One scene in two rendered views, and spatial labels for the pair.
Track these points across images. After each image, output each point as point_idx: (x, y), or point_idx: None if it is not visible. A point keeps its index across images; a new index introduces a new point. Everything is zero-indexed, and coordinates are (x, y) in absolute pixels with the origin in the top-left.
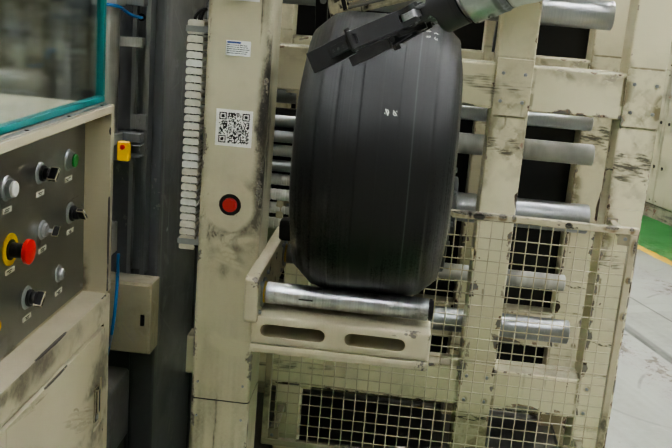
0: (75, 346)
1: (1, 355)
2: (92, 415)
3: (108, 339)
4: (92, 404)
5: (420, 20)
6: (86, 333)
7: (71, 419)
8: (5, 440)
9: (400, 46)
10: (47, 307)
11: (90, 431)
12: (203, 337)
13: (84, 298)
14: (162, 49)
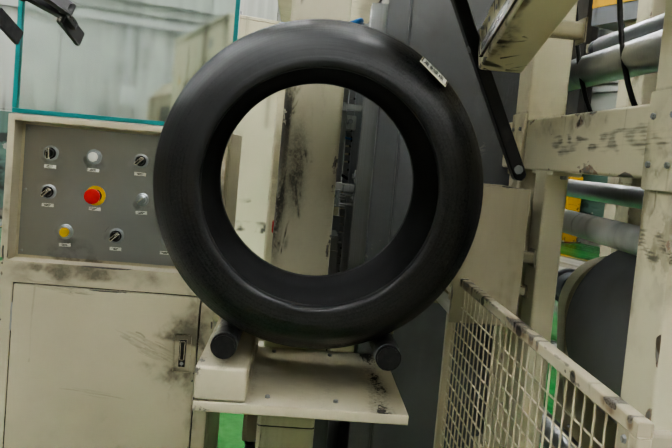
0: (145, 287)
1: (79, 257)
2: (171, 356)
3: (211, 314)
4: (171, 347)
5: None
6: (166, 287)
7: (131, 336)
8: (33, 292)
9: (61, 18)
10: (147, 256)
11: (167, 367)
12: None
13: None
14: (378, 115)
